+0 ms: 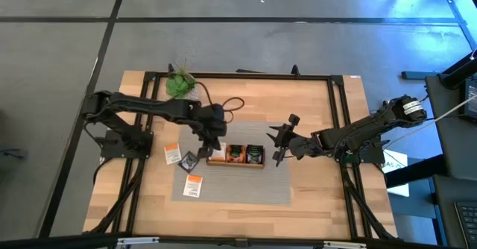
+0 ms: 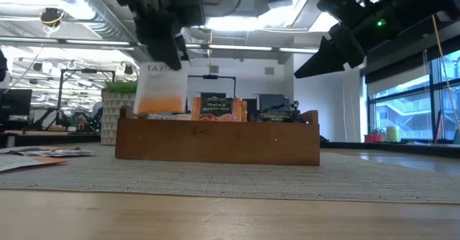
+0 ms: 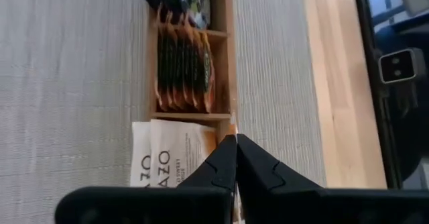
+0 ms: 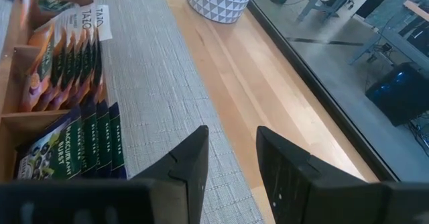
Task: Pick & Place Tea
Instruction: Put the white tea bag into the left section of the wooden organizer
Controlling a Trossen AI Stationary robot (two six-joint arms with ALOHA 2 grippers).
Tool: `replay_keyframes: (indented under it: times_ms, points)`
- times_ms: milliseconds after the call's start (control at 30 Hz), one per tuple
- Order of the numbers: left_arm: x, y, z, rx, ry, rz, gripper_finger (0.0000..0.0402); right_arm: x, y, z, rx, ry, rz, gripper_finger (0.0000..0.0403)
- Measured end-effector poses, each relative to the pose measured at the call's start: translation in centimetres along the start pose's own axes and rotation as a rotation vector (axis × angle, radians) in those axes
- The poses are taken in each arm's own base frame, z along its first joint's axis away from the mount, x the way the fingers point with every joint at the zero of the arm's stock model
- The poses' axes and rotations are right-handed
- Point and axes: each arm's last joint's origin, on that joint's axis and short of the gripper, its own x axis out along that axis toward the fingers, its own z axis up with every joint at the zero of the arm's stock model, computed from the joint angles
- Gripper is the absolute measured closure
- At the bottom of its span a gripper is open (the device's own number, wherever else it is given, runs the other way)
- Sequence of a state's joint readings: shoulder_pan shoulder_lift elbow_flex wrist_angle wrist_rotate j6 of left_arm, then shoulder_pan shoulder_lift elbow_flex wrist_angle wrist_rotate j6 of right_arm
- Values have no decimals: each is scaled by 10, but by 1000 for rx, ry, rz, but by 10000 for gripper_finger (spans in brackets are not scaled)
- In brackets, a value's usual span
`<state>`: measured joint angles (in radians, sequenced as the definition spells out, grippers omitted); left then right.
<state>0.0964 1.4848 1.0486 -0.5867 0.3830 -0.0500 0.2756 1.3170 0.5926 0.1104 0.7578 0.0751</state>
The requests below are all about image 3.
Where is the small silver camera box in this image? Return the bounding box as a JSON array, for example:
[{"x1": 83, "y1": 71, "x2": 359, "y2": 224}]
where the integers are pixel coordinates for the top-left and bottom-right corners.
[{"x1": 377, "y1": 48, "x2": 420, "y2": 85}]

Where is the grey woven placemat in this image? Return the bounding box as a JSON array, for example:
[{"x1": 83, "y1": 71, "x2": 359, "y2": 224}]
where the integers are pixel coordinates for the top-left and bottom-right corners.
[{"x1": 0, "y1": 0, "x2": 328, "y2": 224}]

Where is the wooden three-compartment tray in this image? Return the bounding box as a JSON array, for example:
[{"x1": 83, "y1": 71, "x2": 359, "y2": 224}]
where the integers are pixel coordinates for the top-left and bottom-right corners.
[{"x1": 147, "y1": 0, "x2": 239, "y2": 142}]

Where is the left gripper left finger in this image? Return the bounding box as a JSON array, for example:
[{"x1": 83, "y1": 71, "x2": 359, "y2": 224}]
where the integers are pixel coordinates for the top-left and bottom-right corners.
[{"x1": 55, "y1": 134, "x2": 238, "y2": 224}]

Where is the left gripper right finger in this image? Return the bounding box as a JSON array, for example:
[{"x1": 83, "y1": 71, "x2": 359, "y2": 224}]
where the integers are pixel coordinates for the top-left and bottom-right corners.
[{"x1": 237, "y1": 133, "x2": 429, "y2": 224}]

